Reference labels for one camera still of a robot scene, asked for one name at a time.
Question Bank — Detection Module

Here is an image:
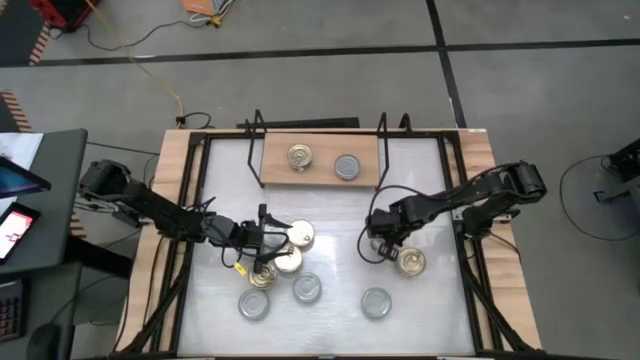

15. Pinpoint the black power plug cable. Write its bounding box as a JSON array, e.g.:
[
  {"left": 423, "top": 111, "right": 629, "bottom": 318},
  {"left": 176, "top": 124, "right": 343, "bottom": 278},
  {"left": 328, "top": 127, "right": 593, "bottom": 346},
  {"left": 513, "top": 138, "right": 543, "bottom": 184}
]
[{"left": 174, "top": 111, "right": 214, "bottom": 130}]

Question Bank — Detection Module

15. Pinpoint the black metal table frame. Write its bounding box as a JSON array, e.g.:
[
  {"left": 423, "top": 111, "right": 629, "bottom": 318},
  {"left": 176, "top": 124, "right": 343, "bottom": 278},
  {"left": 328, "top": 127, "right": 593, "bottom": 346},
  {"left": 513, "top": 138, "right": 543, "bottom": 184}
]
[{"left": 107, "top": 127, "right": 549, "bottom": 360}]

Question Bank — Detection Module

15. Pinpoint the black keyboard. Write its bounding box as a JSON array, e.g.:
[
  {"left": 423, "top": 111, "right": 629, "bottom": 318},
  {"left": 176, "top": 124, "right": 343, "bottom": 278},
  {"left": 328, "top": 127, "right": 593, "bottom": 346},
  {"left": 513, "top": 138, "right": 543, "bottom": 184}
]
[{"left": 0, "top": 278, "right": 27, "bottom": 344}]

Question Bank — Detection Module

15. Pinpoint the yellow cable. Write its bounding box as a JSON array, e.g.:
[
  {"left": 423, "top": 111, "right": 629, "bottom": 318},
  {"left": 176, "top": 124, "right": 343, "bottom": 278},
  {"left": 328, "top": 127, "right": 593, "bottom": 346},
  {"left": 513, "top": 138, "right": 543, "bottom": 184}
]
[{"left": 83, "top": 0, "right": 187, "bottom": 117}]

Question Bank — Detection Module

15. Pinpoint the black looped floor cable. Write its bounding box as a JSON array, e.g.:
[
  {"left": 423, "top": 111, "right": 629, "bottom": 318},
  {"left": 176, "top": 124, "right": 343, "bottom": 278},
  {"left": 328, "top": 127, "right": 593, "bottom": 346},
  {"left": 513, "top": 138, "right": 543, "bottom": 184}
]
[{"left": 558, "top": 153, "right": 640, "bottom": 245}]

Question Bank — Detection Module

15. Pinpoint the black smartphone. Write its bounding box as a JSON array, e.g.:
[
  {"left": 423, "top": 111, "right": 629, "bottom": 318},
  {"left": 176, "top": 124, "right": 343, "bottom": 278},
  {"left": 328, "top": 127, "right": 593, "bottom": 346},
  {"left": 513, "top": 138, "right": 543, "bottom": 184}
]
[{"left": 0, "top": 201, "right": 43, "bottom": 265}]

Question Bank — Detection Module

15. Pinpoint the orange box with cables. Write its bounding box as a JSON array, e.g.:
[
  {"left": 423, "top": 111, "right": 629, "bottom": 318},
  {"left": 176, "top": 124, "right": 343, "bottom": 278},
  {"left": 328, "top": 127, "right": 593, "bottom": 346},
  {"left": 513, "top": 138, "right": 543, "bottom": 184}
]
[{"left": 180, "top": 0, "right": 236, "bottom": 27}]

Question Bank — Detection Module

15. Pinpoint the black equipment stand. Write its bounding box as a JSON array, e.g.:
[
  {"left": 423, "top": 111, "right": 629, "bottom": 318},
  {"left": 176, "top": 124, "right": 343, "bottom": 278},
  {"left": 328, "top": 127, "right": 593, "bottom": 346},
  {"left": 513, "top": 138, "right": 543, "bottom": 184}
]
[{"left": 593, "top": 138, "right": 640, "bottom": 205}]

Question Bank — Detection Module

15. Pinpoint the tablet with blue screen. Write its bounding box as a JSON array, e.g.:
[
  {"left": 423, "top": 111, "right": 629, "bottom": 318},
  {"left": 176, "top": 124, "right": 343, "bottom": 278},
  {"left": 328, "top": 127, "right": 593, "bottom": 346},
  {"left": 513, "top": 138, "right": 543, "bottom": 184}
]
[{"left": 0, "top": 156, "right": 53, "bottom": 200}]

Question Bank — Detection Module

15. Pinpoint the wooden shelf black wire frame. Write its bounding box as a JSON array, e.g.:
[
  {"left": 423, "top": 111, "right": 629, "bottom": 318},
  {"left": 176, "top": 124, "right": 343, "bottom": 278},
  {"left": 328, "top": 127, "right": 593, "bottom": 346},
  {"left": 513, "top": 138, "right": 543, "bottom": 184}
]
[{"left": 244, "top": 108, "right": 414, "bottom": 194}]

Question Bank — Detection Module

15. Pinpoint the black flat bar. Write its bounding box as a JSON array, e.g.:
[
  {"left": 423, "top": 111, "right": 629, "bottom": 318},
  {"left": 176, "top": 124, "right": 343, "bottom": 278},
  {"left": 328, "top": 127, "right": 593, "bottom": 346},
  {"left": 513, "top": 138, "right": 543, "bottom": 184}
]
[{"left": 236, "top": 117, "right": 361, "bottom": 130}]

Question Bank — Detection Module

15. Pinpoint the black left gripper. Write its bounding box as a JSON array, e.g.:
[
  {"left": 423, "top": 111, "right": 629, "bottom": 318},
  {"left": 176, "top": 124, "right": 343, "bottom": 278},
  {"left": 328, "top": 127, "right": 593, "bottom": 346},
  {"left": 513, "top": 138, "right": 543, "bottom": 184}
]
[{"left": 234, "top": 203, "right": 294, "bottom": 275}]

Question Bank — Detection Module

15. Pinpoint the white paper sheet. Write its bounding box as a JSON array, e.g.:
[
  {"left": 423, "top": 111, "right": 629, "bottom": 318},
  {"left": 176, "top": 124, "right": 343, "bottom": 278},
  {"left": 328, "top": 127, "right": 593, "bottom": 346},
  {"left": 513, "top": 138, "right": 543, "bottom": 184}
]
[{"left": 0, "top": 131, "right": 45, "bottom": 174}]

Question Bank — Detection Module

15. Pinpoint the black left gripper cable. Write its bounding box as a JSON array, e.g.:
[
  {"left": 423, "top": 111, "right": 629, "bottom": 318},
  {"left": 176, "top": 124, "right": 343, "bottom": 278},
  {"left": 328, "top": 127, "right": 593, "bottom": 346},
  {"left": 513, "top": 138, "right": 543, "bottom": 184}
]
[{"left": 192, "top": 197, "right": 292, "bottom": 269}]

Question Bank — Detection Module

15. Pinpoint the dark grey lower desk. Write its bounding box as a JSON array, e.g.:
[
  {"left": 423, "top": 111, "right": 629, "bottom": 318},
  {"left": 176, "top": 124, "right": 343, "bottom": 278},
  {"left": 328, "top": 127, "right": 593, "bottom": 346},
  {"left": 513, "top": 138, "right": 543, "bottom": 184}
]
[{"left": 0, "top": 262, "right": 84, "bottom": 360}]

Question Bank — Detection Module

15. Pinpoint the red tool cart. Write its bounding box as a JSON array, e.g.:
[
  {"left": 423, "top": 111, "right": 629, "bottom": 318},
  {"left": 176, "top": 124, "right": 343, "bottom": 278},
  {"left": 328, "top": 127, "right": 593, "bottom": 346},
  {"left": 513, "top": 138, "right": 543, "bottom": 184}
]
[{"left": 28, "top": 0, "right": 104, "bottom": 32}]

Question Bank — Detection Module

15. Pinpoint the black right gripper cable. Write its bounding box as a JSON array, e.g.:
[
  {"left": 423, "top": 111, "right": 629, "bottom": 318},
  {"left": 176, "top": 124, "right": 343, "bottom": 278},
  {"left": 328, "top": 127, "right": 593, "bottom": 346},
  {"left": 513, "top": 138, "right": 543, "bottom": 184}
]
[{"left": 356, "top": 184, "right": 451, "bottom": 265}]

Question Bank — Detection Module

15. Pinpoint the dark hazard-striped floor mat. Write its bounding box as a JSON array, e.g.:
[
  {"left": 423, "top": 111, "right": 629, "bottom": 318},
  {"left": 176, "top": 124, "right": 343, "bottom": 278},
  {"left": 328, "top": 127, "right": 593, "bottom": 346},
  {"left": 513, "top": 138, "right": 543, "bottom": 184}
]
[
  {"left": 0, "top": 88, "right": 34, "bottom": 133},
  {"left": 0, "top": 0, "right": 53, "bottom": 68}
]

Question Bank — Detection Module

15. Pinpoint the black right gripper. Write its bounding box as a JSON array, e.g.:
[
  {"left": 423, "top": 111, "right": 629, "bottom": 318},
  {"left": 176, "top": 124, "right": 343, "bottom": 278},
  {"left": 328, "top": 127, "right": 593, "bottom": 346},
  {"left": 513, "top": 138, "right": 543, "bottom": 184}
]
[{"left": 367, "top": 199, "right": 409, "bottom": 261}]

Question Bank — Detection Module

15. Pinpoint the black computer mouse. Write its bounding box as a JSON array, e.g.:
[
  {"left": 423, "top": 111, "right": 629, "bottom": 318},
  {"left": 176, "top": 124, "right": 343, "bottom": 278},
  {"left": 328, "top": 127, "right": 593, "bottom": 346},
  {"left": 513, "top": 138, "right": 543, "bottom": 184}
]
[{"left": 25, "top": 322, "right": 62, "bottom": 360}]

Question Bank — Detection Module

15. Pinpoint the blue Wild Planet tuna can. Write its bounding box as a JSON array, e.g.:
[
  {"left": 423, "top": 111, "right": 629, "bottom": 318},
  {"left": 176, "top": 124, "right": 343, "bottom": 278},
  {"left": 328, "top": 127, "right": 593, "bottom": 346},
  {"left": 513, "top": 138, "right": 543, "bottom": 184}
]
[
  {"left": 288, "top": 218, "right": 317, "bottom": 249},
  {"left": 273, "top": 244, "right": 304, "bottom": 275},
  {"left": 286, "top": 143, "right": 314, "bottom": 172},
  {"left": 395, "top": 246, "right": 428, "bottom": 278},
  {"left": 247, "top": 260, "right": 279, "bottom": 291}
]

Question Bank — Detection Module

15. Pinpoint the white glossy table sheet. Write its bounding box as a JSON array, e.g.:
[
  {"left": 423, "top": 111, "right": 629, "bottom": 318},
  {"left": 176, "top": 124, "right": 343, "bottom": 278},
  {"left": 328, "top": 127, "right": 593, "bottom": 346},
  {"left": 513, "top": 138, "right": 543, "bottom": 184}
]
[{"left": 177, "top": 137, "right": 476, "bottom": 357}]

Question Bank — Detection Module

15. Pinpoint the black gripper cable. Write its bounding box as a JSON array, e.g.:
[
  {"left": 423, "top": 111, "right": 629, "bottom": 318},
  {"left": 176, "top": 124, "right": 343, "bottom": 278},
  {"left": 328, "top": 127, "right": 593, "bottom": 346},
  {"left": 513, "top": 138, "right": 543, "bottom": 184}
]
[
  {"left": 356, "top": 184, "right": 451, "bottom": 265},
  {"left": 192, "top": 197, "right": 292, "bottom": 269}
]

